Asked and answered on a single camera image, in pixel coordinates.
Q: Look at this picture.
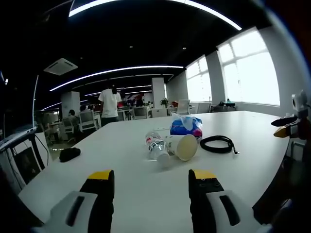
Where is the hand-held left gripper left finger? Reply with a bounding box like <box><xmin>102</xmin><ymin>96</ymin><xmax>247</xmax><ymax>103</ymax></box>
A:
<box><xmin>31</xmin><ymin>169</ymin><xmax>115</xmax><ymax>233</ymax></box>

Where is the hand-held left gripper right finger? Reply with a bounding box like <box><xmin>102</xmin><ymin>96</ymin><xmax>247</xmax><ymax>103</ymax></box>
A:
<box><xmin>188</xmin><ymin>168</ymin><xmax>273</xmax><ymax>233</ymax></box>

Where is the black pouch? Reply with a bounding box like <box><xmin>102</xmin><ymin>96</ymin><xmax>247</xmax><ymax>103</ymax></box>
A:
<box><xmin>59</xmin><ymin>147</ymin><xmax>81</xmax><ymax>163</ymax></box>

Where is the paper cup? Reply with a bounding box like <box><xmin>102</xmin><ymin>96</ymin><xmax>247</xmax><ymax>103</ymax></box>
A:
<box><xmin>167</xmin><ymin>134</ymin><xmax>198</xmax><ymax>162</ymax></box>

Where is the black cable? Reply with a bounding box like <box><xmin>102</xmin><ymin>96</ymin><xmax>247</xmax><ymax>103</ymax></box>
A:
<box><xmin>199</xmin><ymin>135</ymin><xmax>240</xmax><ymax>155</ymax></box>

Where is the clear plastic water bottle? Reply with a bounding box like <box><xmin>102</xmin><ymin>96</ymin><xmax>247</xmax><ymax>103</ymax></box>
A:
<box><xmin>145</xmin><ymin>130</ymin><xmax>171</xmax><ymax>168</ymax></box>

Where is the blue tissue pack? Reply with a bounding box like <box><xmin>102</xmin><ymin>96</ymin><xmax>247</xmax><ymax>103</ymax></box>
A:
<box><xmin>170</xmin><ymin>112</ymin><xmax>203</xmax><ymax>140</ymax></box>

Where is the white table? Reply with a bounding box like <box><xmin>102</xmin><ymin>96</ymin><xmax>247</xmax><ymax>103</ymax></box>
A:
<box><xmin>18</xmin><ymin>110</ymin><xmax>303</xmax><ymax>233</ymax></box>

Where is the large window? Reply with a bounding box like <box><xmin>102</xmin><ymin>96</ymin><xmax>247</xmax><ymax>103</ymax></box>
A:
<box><xmin>217</xmin><ymin>26</ymin><xmax>281</xmax><ymax>106</ymax></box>
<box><xmin>185</xmin><ymin>55</ymin><xmax>212</xmax><ymax>102</ymax></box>

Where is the white office chair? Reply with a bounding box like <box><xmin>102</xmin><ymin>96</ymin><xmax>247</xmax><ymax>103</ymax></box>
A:
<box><xmin>178</xmin><ymin>99</ymin><xmax>191</xmax><ymax>116</ymax></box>
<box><xmin>132</xmin><ymin>106</ymin><xmax>149</xmax><ymax>120</ymax></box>
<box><xmin>78</xmin><ymin>110</ymin><xmax>96</xmax><ymax>133</ymax></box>

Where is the grey laptop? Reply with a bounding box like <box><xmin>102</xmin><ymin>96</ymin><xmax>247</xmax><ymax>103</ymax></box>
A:
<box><xmin>0</xmin><ymin>126</ymin><xmax>37</xmax><ymax>147</ymax></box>

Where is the ceiling light strip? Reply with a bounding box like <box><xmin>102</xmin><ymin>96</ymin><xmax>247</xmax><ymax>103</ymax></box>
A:
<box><xmin>68</xmin><ymin>0</ymin><xmax>243</xmax><ymax>31</ymax></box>
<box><xmin>49</xmin><ymin>65</ymin><xmax>185</xmax><ymax>92</ymax></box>

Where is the ceiling air conditioner vent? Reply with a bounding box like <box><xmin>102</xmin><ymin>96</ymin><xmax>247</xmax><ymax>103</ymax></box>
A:
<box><xmin>43</xmin><ymin>57</ymin><xmax>79</xmax><ymax>76</ymax></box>

